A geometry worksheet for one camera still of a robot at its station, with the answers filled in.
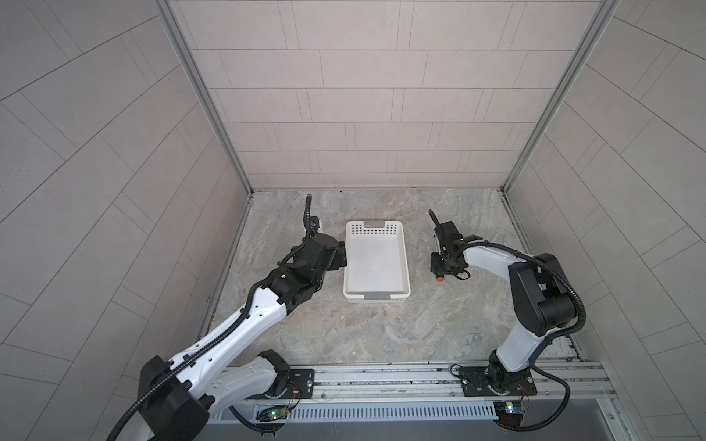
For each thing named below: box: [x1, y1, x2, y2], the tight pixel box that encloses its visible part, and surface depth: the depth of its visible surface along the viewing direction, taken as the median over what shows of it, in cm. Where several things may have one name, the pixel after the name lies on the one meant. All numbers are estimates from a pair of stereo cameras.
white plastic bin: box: [343, 220, 411, 305], surface depth 96 cm
